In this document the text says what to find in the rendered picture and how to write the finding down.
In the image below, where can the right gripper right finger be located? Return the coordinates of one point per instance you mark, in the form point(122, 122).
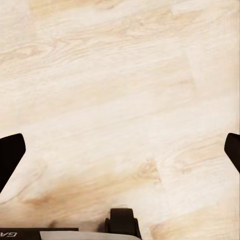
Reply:
point(232, 149)

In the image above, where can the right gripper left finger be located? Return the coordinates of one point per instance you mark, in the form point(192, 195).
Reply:
point(12, 149)

